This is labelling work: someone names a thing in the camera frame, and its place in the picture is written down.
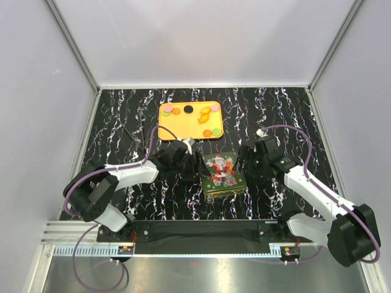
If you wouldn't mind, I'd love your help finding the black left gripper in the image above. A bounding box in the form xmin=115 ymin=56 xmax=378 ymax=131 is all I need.
xmin=171 ymin=151 xmax=211 ymax=182

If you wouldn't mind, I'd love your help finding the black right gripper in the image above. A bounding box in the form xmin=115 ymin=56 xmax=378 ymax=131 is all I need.
xmin=232 ymin=145 xmax=269 ymax=179

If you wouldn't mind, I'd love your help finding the gold tin lid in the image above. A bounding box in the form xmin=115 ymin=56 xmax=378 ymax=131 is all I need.
xmin=201 ymin=151 xmax=247 ymax=202

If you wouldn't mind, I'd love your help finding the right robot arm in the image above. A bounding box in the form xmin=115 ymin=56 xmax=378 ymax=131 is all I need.
xmin=234 ymin=136 xmax=381 ymax=267

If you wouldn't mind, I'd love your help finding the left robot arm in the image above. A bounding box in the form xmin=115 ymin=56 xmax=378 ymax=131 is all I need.
xmin=63 ymin=139 xmax=211 ymax=242

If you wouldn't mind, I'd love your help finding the green round cookie right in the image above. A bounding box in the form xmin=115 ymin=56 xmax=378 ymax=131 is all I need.
xmin=212 ymin=128 xmax=222 ymax=137

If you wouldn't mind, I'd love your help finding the orange swirl cookie right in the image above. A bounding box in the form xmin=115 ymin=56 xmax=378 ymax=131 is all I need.
xmin=203 ymin=129 xmax=212 ymax=137

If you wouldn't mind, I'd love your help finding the orange swirl cookie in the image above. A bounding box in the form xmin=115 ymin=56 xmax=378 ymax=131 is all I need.
xmin=203 ymin=129 xmax=212 ymax=137
xmin=172 ymin=108 xmax=181 ymax=115

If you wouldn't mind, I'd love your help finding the yellow plastic tray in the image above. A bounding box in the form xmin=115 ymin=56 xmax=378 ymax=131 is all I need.
xmin=158 ymin=101 xmax=224 ymax=141

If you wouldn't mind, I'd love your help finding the lower fish shaped cookie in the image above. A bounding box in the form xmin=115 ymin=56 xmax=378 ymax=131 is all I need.
xmin=197 ymin=112 xmax=210 ymax=124

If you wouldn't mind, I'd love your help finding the fish shaped cookie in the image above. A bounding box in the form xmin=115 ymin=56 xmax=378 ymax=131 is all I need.
xmin=197 ymin=112 xmax=210 ymax=124
xmin=201 ymin=107 xmax=211 ymax=114

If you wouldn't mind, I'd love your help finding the pink round cookie right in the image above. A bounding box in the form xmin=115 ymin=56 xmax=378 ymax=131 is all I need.
xmin=210 ymin=104 xmax=219 ymax=112

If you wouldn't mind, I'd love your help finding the pink round cookie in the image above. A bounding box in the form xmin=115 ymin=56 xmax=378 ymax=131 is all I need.
xmin=164 ymin=104 xmax=173 ymax=112
xmin=210 ymin=104 xmax=219 ymax=112

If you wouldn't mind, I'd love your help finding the upper fish shaped cookie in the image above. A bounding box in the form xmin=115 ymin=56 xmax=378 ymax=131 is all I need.
xmin=201 ymin=107 xmax=211 ymax=114

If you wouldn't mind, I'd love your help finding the black sandwich cookie on tray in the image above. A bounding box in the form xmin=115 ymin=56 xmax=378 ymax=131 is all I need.
xmin=184 ymin=105 xmax=194 ymax=114

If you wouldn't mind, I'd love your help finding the orange swirl cookie left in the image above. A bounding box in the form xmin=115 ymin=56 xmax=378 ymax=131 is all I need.
xmin=172 ymin=108 xmax=181 ymax=115

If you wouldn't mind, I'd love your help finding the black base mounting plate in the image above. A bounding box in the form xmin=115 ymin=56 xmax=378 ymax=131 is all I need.
xmin=97 ymin=219 xmax=297 ymax=243

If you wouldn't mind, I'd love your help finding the pink round cookie left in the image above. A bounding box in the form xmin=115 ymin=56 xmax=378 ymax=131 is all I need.
xmin=164 ymin=104 xmax=173 ymax=112

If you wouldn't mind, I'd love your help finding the right electronics board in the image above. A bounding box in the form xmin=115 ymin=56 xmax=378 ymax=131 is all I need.
xmin=282 ymin=246 xmax=301 ymax=259

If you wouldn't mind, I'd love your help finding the electronics board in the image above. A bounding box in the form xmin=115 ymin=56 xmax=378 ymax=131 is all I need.
xmin=117 ymin=245 xmax=134 ymax=255
xmin=282 ymin=246 xmax=301 ymax=259

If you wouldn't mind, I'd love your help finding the left electronics board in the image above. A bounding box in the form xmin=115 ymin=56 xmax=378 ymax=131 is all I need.
xmin=117 ymin=245 xmax=134 ymax=255

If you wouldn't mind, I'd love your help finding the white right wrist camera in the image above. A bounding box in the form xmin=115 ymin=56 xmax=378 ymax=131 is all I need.
xmin=256 ymin=129 xmax=267 ymax=137

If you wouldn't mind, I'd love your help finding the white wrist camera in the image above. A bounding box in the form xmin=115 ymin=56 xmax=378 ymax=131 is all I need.
xmin=177 ymin=137 xmax=194 ymax=154
xmin=256 ymin=129 xmax=267 ymax=137

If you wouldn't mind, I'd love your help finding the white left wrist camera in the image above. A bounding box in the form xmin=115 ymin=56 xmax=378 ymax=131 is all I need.
xmin=177 ymin=137 xmax=194 ymax=154

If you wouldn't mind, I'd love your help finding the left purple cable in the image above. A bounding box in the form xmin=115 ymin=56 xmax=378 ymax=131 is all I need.
xmin=64 ymin=125 xmax=184 ymax=291

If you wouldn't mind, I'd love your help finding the aluminium frame rail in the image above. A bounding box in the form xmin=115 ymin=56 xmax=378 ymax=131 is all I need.
xmin=54 ymin=244 xmax=286 ymax=258

